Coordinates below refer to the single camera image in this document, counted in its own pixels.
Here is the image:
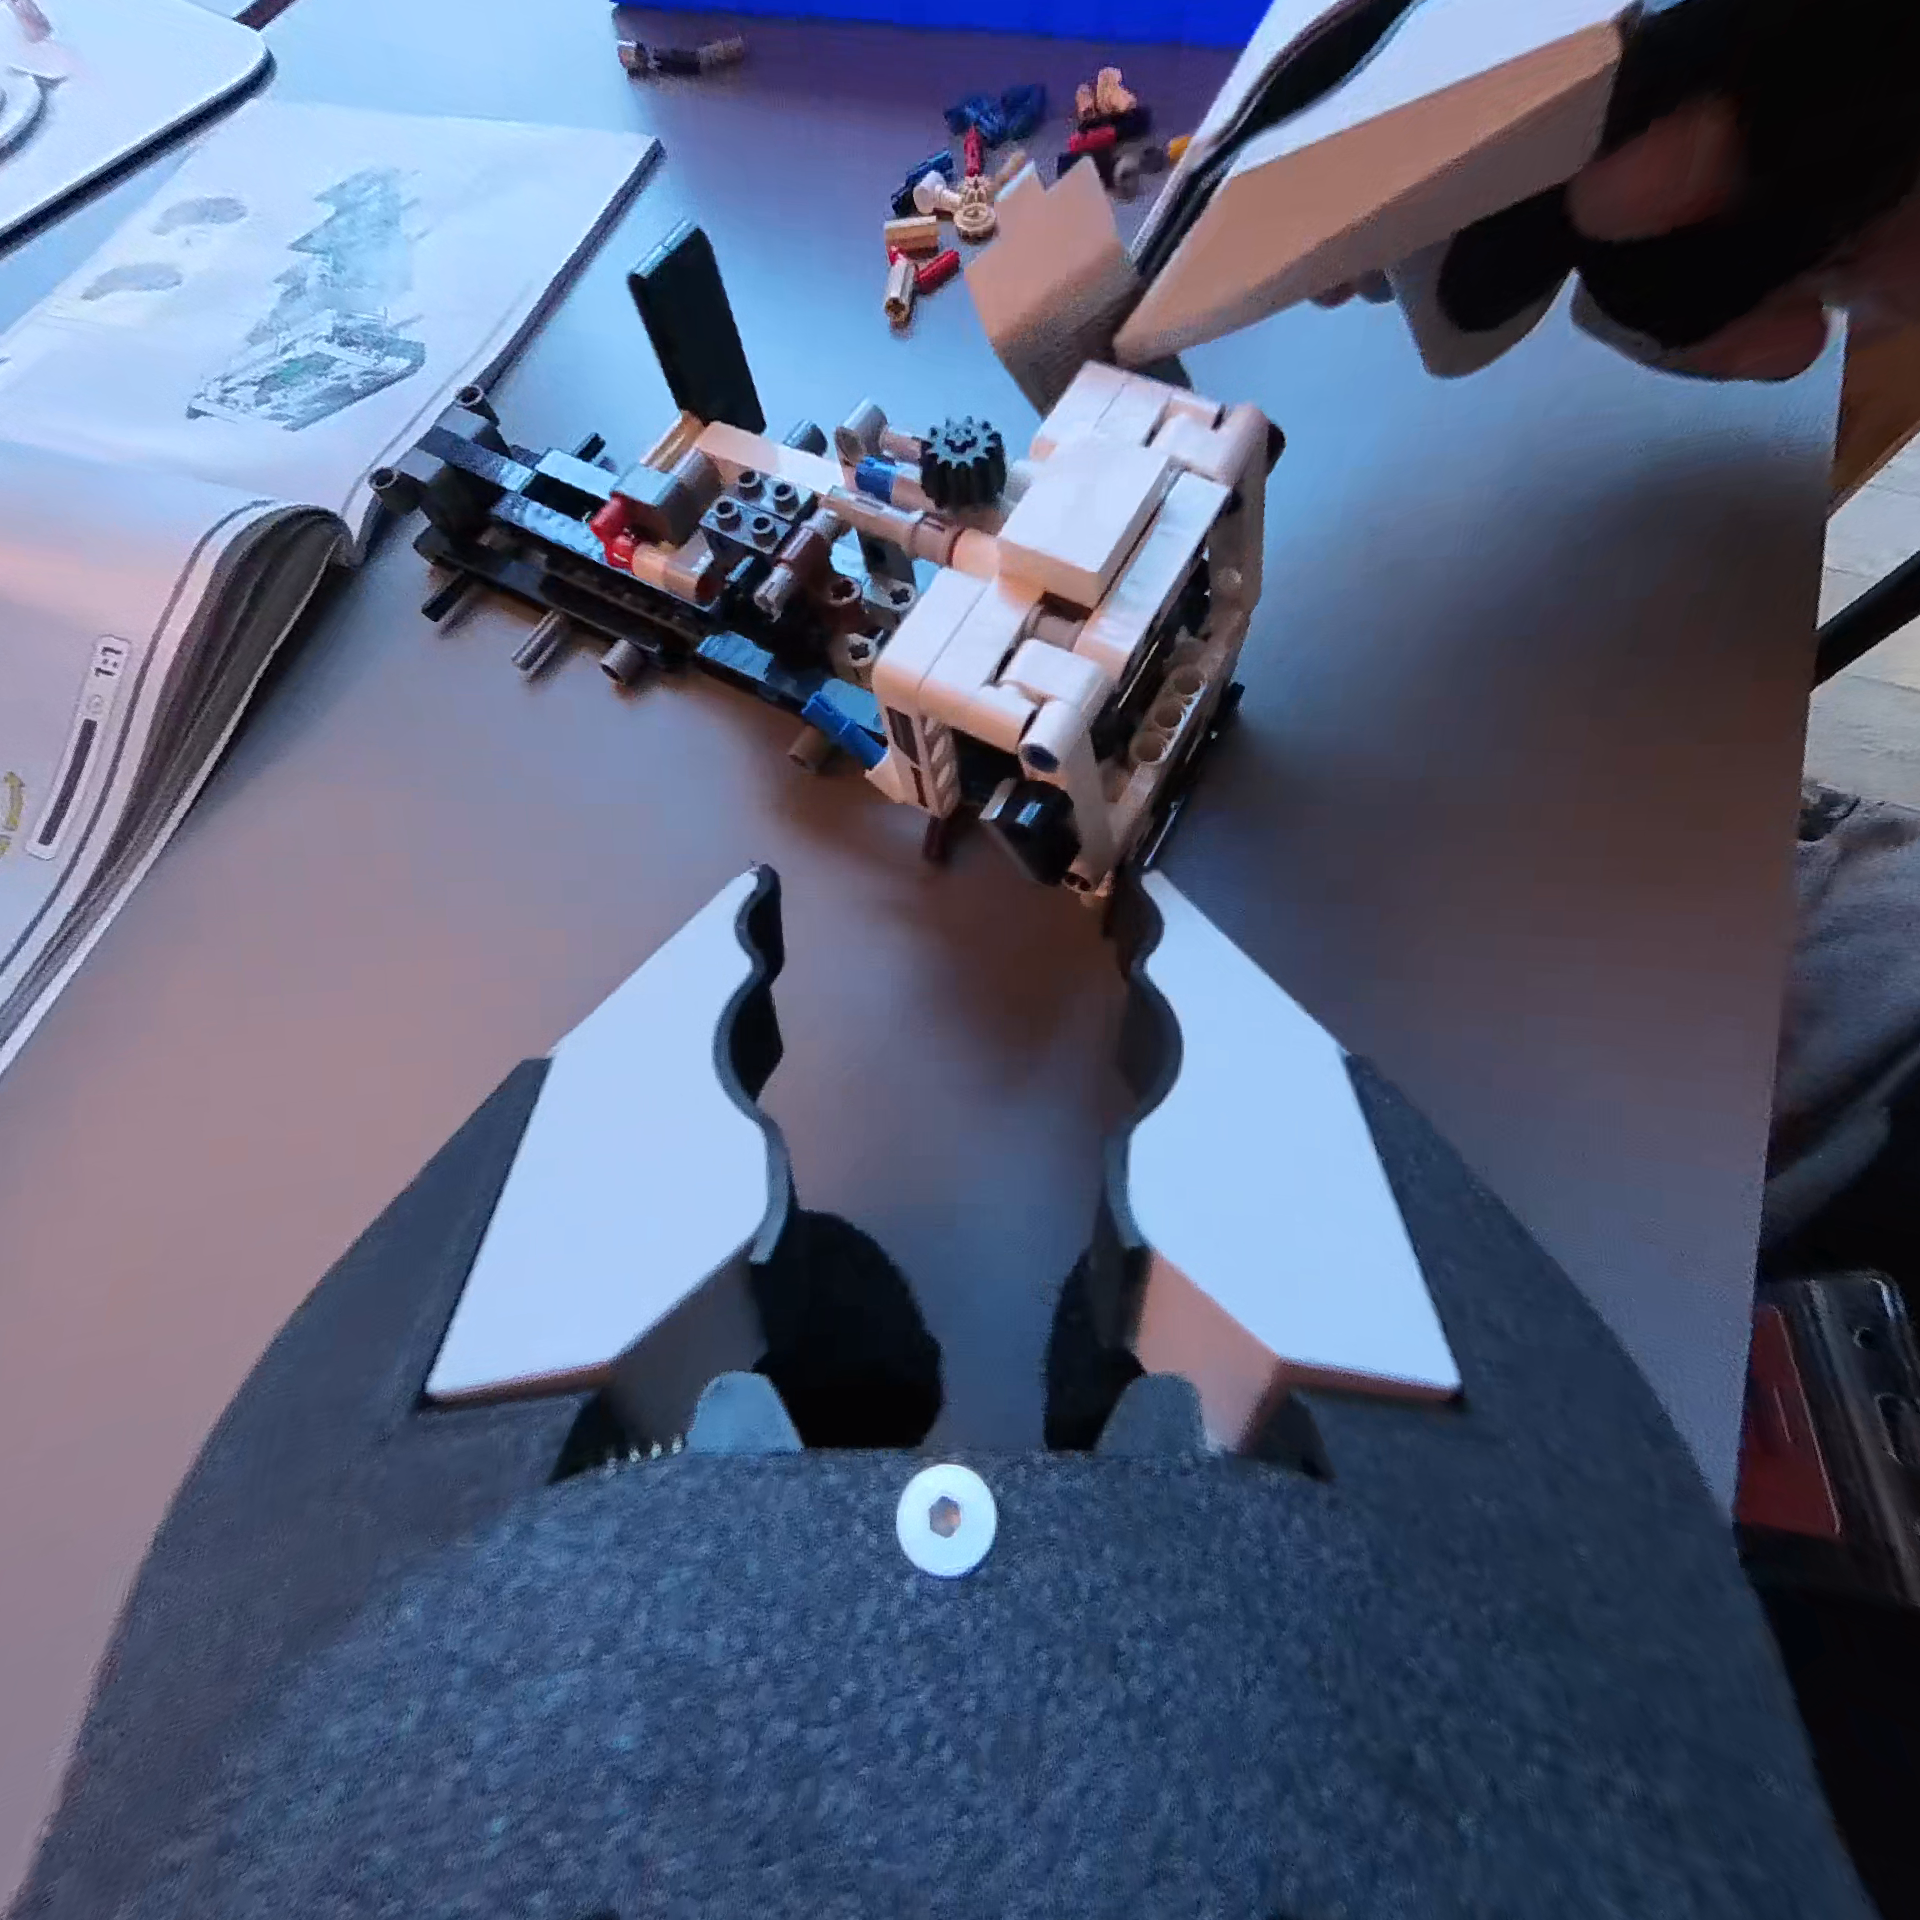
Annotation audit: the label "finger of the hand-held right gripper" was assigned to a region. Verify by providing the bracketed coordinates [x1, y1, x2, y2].
[966, 156, 1197, 422]
[1116, 0, 1644, 371]

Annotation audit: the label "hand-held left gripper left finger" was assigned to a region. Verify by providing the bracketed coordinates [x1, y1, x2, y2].
[425, 862, 796, 1449]

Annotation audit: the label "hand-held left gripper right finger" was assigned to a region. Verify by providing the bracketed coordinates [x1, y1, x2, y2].
[1098, 873, 1466, 1451]

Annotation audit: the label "white and black lego vehicle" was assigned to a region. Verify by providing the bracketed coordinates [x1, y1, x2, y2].
[367, 223, 1287, 901]

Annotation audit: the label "pile of small lego pieces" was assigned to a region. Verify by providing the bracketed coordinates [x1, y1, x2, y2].
[877, 65, 1201, 322]

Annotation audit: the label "open lego instruction booklet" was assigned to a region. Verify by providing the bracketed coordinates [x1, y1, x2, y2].
[0, 125, 666, 1074]

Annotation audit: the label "person's right hand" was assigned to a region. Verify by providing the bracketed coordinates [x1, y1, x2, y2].
[1560, 141, 1849, 384]

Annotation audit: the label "blue plastic bin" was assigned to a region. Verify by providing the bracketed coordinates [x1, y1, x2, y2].
[610, 0, 1278, 19]

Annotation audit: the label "wooden cabinet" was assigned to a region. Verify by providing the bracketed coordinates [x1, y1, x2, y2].
[1832, 298, 1920, 507]

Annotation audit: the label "black metal bar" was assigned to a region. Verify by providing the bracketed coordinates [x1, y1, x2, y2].
[1812, 553, 1920, 682]

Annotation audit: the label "red and silver object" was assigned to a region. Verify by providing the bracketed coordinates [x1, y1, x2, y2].
[1741, 1273, 1920, 1611]

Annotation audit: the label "person's grey pants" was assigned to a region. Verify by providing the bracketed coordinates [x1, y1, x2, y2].
[1760, 778, 1920, 1264]

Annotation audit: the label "white rounded board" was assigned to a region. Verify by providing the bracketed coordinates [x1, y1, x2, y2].
[0, 0, 273, 239]

